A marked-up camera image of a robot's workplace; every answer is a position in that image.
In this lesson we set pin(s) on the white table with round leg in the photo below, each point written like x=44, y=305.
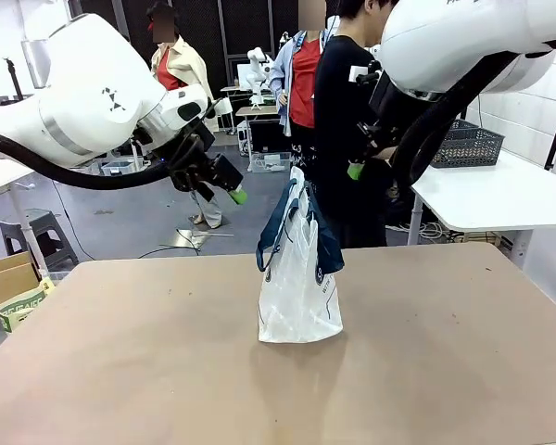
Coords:
x=0, y=178

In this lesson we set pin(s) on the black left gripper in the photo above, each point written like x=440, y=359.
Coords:
x=192, y=157

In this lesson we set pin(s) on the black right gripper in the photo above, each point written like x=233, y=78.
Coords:
x=387, y=104

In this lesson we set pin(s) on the clear plastic storage box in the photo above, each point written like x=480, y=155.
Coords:
x=269, y=162
x=118, y=168

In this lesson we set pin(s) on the grey panel board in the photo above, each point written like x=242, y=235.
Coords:
x=36, y=62

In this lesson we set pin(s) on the grey step stool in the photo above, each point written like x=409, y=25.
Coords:
x=41, y=227

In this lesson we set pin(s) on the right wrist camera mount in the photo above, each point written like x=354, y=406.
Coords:
x=359, y=74

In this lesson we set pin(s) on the person in black clothes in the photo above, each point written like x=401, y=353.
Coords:
x=338, y=116

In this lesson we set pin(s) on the large white side table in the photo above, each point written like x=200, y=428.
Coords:
x=500, y=194

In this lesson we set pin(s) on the background desk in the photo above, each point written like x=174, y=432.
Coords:
x=259, y=111

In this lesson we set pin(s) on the person in red top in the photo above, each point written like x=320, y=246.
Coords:
x=306, y=69

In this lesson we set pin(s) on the black tripod with tray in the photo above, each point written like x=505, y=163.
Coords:
x=13, y=79

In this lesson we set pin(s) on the small white stand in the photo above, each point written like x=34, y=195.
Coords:
x=256, y=101

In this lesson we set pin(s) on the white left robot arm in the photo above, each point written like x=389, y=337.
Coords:
x=83, y=92

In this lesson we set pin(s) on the person in beige jacket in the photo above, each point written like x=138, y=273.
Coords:
x=185, y=65

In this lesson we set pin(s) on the dark grey plastic basket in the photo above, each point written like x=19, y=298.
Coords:
x=465, y=146

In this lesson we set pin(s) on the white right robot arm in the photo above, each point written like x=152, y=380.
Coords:
x=445, y=41

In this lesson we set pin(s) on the shiny metal sheet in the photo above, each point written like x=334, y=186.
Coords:
x=199, y=237

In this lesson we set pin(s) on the brown cardboard box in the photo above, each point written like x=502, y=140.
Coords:
x=7, y=283

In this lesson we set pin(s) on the black computer case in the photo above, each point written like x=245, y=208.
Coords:
x=269, y=136

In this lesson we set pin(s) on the green and white sack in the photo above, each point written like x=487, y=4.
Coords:
x=23, y=306

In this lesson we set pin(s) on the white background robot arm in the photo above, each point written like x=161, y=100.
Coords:
x=256, y=58

